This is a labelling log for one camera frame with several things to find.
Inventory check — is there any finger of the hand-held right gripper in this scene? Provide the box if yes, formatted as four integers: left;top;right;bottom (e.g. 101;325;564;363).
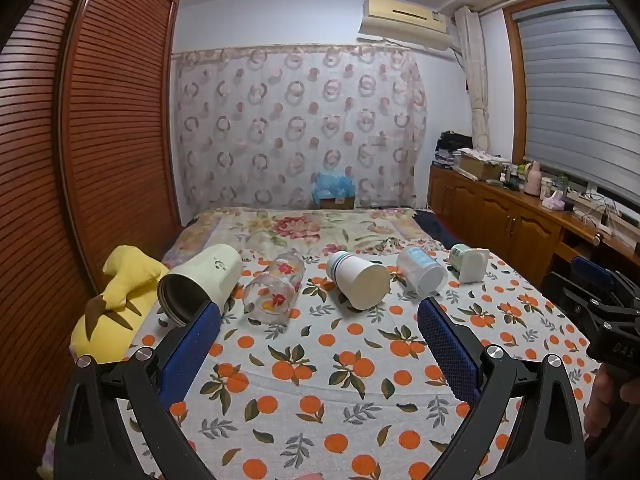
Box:
571;256;621;295
542;271;597;322

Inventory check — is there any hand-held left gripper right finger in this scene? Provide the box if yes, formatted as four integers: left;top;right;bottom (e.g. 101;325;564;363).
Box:
416;297;587;480

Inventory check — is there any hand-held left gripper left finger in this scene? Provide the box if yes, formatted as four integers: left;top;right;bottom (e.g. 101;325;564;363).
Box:
50;301;223;480

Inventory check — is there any cream steel-lined cup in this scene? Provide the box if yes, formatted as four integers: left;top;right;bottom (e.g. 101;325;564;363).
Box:
156;243;244;330

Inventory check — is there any translucent plastic cup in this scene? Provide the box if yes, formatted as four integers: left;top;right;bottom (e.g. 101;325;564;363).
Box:
396;246;449;297

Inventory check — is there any white and green cup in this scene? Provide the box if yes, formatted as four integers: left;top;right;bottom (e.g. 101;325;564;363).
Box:
448;243;491;284

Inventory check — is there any floral print glass cup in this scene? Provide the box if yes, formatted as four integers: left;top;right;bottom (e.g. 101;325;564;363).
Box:
242;252;307;326

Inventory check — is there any white striped paper cup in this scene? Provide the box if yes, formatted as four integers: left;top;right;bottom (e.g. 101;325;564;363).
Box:
326;250;392;310

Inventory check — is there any person's right hand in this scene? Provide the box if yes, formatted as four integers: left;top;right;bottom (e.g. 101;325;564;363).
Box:
584;362;640;442

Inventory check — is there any white power strip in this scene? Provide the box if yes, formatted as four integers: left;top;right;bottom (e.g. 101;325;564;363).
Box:
567;192;624;217

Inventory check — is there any yellow plush toy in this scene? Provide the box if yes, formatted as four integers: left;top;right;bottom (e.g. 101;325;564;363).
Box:
70;245;171;366

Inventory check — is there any wooden cabinet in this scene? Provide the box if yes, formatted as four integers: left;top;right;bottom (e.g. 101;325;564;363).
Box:
427;165;640;307

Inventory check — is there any pink bottle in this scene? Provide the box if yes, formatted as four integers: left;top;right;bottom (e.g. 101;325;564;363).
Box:
522;161;542;196

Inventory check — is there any orange fruit print blanket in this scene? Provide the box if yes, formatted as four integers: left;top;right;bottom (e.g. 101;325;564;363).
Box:
45;247;601;480

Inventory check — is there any large cardboard box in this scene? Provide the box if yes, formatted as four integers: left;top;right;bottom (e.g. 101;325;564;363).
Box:
457;152;507;181

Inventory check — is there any floral bed cover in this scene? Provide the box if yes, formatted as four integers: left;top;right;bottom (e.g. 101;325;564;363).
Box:
162;206;446;267

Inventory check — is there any grey window blind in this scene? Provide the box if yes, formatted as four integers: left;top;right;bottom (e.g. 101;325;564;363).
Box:
515;0;640;202

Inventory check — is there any pile of folded clothes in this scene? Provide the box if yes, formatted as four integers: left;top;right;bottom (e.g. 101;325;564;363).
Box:
433;131;474;169

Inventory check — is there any blue plastic bag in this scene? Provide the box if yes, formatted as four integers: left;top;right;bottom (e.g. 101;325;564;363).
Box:
312;170;357;201

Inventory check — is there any white lace curtain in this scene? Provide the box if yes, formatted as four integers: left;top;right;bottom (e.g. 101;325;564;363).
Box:
453;6;494;154

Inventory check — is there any brown louvered wardrobe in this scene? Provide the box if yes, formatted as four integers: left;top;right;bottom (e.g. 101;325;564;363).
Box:
0;0;184;411

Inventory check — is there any ring pattern curtain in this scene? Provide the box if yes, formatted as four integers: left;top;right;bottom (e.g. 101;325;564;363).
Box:
171;44;429;213

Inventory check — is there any wall air conditioner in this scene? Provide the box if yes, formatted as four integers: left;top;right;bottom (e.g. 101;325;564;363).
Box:
358;0;451;51

